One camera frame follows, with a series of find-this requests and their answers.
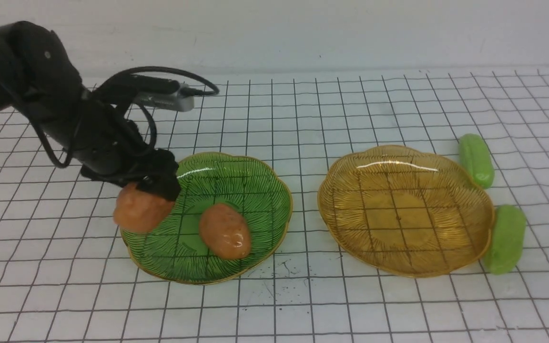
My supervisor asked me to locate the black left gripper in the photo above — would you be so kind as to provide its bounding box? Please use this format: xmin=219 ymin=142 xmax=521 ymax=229
xmin=62 ymin=102 xmax=182 ymax=202

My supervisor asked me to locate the brown potato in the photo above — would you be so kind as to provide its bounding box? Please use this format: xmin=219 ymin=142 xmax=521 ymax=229
xmin=113 ymin=182 xmax=174 ymax=234
xmin=199 ymin=203 xmax=252 ymax=260

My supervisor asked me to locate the green cucumber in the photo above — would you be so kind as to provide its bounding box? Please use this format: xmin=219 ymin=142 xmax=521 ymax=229
xmin=482 ymin=204 xmax=528 ymax=275
xmin=459 ymin=134 xmax=495 ymax=189

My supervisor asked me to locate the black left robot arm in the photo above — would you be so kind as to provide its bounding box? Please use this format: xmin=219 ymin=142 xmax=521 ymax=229
xmin=0 ymin=21 xmax=182 ymax=201

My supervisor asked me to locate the green transparent scalloped plate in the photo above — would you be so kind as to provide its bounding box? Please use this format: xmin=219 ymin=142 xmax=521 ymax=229
xmin=122 ymin=152 xmax=293 ymax=284

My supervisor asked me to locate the amber transparent scalloped plate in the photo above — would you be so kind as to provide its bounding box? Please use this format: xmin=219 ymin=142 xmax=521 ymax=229
xmin=317 ymin=145 xmax=495 ymax=278

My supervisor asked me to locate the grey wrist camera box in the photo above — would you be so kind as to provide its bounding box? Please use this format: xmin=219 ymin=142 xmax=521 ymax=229
xmin=112 ymin=76 xmax=195 ymax=112

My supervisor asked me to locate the black camera cable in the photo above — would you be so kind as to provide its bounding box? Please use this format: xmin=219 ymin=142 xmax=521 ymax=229
xmin=93 ymin=67 xmax=220 ymax=158

